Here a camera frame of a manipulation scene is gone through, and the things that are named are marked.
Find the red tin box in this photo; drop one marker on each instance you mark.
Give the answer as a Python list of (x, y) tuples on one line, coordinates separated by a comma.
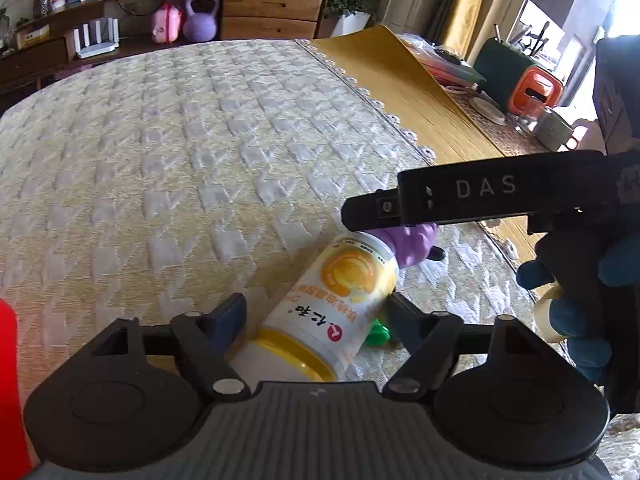
[(12, 385)]

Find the green mug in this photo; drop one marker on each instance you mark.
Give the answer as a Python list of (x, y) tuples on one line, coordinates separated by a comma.
[(552, 130)]

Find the white router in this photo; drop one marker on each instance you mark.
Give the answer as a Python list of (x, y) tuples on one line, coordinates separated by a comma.
[(97, 40)]

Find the stack of colourful books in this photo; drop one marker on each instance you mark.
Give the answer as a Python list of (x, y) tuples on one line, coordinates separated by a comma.
[(445, 62)]

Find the person's right hand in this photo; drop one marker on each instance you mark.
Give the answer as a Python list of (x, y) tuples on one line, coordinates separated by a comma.
[(580, 340)]

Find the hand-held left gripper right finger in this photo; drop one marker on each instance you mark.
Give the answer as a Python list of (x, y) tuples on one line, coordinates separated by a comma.
[(402, 322)]

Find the green and orange tissue box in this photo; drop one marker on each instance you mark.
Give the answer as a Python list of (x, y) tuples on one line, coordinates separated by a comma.
[(510, 72)]

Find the yellow tablecloth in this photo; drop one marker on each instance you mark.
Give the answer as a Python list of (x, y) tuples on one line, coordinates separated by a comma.
[(425, 105)]

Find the purple kettlebell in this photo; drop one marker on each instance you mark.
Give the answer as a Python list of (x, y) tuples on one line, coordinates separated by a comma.
[(201, 22)]

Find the white round coaster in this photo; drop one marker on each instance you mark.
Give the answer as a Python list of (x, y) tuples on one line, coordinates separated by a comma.
[(487, 110)]

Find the clear drinking glass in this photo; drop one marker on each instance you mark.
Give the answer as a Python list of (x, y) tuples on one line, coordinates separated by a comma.
[(527, 120)]

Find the purple spiky toy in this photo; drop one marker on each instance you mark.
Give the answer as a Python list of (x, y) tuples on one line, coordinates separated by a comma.
[(412, 245)]

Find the small green plastic cap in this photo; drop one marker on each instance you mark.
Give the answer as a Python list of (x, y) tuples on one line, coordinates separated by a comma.
[(377, 334)]

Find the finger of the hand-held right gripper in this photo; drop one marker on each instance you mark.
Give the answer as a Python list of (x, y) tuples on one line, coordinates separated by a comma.
[(370, 210)]

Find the clear tape roll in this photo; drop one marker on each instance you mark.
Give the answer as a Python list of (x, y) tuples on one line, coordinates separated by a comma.
[(540, 312)]

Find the small cardboard box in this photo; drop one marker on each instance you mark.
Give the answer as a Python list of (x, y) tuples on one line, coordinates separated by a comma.
[(32, 36)]

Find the yellow and white bottle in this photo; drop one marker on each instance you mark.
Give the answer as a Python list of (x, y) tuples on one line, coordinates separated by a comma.
[(325, 305)]

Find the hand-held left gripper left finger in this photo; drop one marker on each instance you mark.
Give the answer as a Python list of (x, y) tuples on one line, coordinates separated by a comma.
[(232, 317)]

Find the pink toy backpack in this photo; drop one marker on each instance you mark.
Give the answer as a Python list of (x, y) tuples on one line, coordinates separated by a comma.
[(166, 25)]

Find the wooden cabinet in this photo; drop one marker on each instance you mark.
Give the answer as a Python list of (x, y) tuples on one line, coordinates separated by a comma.
[(270, 10)]

